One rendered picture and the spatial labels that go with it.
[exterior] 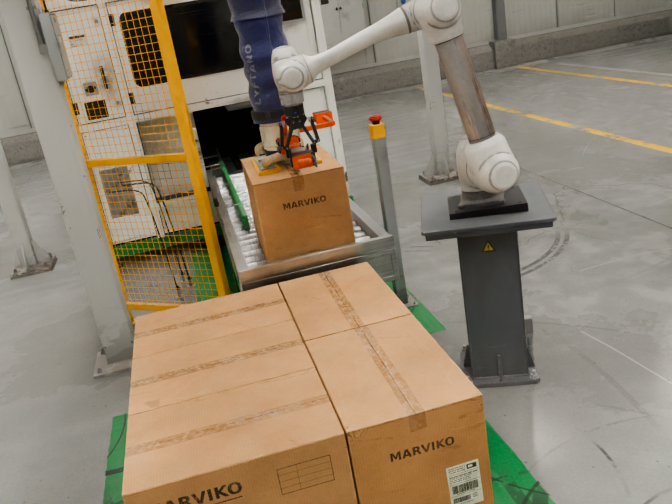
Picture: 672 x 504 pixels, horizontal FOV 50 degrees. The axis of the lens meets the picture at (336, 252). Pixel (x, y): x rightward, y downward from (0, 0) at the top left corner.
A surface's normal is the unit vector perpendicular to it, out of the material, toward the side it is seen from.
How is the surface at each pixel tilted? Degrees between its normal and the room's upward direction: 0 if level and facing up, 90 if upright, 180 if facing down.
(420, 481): 90
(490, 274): 90
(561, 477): 0
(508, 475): 0
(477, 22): 90
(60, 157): 90
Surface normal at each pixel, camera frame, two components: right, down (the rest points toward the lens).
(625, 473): -0.16, -0.93
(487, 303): -0.11, 0.36
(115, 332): 0.23, 0.29
